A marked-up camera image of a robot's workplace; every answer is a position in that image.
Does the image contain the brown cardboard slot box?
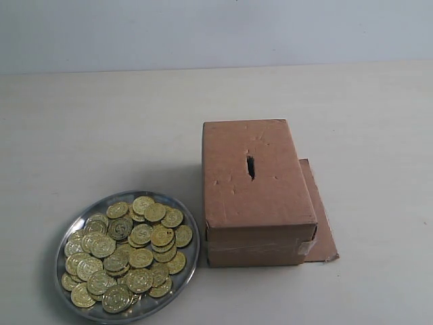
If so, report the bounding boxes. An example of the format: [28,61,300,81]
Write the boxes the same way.
[202,119,317,267]

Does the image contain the gold coin far right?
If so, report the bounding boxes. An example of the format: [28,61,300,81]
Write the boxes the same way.
[175,224,193,248]

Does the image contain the gold coin top of pile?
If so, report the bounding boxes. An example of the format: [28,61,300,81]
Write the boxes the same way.
[132,196,155,215]

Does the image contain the gold coin with hole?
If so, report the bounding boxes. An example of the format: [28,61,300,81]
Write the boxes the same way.
[151,225,175,246]

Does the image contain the gold coin centre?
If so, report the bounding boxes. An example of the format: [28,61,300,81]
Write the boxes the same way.
[130,223,153,245]

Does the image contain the gold coin lower right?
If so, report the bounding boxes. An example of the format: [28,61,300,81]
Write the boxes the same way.
[166,251,187,275]

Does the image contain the gold coin upper left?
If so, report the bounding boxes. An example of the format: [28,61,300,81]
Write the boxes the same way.
[106,201,129,219]

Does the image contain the dark tarnished gold coin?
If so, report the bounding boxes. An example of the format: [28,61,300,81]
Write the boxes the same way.
[108,217,133,241]

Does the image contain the gold coin middle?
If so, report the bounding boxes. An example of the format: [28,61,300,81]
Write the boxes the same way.
[129,248,154,269]

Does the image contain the gold coin bottom right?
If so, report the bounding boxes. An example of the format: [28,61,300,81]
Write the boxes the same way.
[149,276,173,299]

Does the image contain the gold coin left stack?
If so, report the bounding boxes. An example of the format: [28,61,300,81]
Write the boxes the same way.
[91,236,116,259]

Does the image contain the round silver metal plate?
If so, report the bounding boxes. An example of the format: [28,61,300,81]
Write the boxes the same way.
[52,190,200,324]

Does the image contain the gold coin front large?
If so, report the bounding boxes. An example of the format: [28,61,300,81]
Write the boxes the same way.
[101,284,132,313]

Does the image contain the gold coin front left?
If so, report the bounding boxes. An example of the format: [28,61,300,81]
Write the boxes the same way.
[71,282,96,308]

